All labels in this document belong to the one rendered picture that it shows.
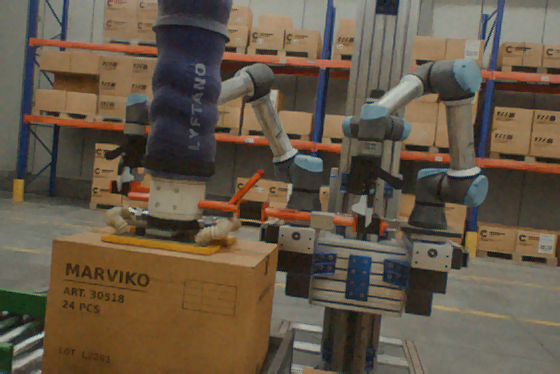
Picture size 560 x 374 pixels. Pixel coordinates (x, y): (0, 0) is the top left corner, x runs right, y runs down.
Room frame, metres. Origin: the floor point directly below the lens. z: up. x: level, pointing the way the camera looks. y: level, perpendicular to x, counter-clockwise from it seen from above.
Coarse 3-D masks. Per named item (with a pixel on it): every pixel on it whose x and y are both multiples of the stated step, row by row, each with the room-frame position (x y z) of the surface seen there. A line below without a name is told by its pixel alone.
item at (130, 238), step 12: (144, 228) 1.50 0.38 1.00; (108, 240) 1.47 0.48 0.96; (120, 240) 1.46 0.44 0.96; (132, 240) 1.45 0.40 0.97; (144, 240) 1.45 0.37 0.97; (156, 240) 1.46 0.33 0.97; (168, 240) 1.46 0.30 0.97; (180, 240) 1.47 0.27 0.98; (192, 240) 1.50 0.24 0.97; (192, 252) 1.43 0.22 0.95; (204, 252) 1.42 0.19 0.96
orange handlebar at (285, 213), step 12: (132, 192) 1.60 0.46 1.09; (144, 192) 1.87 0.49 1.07; (204, 204) 1.54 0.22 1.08; (216, 204) 1.54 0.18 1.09; (228, 204) 1.53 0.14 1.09; (276, 216) 1.51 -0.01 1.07; (288, 216) 1.50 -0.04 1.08; (300, 216) 1.49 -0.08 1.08; (336, 216) 1.52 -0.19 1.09; (384, 228) 1.46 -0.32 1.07
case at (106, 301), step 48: (96, 240) 1.48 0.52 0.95; (240, 240) 1.74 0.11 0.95; (48, 288) 1.44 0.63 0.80; (96, 288) 1.42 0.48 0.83; (144, 288) 1.39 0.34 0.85; (192, 288) 1.37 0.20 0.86; (240, 288) 1.35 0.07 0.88; (48, 336) 1.44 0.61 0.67; (96, 336) 1.41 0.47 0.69; (144, 336) 1.39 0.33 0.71; (192, 336) 1.37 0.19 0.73; (240, 336) 1.35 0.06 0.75
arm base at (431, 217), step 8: (416, 208) 1.97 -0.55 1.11; (424, 208) 1.95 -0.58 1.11; (432, 208) 1.94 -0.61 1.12; (440, 208) 1.95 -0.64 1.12; (416, 216) 1.97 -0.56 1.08; (424, 216) 1.94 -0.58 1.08; (432, 216) 1.93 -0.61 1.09; (440, 216) 1.94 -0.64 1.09; (416, 224) 1.95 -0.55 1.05; (424, 224) 1.93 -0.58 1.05; (432, 224) 1.92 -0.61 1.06; (440, 224) 1.93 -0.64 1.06
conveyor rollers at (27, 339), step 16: (0, 320) 1.91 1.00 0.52; (16, 320) 1.87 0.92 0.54; (32, 320) 1.95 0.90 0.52; (0, 336) 1.69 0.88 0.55; (16, 336) 1.73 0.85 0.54; (32, 336) 1.72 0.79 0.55; (16, 352) 1.60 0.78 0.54; (272, 352) 1.78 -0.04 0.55; (16, 368) 1.48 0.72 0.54; (32, 368) 1.54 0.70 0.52
